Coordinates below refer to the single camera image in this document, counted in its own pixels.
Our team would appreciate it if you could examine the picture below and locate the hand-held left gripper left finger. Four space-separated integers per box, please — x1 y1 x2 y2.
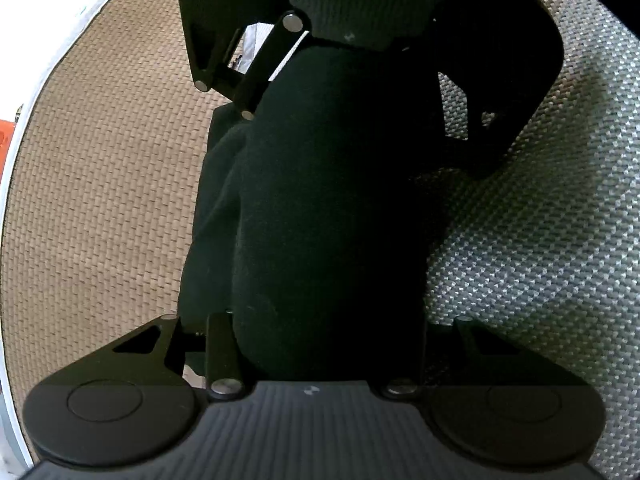
107 312 248 402

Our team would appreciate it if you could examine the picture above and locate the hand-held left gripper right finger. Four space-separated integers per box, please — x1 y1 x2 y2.
381 315 551 402

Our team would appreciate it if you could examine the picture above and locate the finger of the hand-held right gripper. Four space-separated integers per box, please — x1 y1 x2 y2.
186 10 312 122
429 66 539 181

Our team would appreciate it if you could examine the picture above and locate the plain black garment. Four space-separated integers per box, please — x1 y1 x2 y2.
177 42 441 383

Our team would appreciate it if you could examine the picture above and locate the tan woven mattress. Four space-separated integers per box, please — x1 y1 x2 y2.
0 0 251 396

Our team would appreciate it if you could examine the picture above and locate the white woven bed mat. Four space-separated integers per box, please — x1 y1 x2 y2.
410 0 640 480

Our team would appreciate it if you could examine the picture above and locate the orange first aid box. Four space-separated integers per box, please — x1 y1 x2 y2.
0 119 13 173

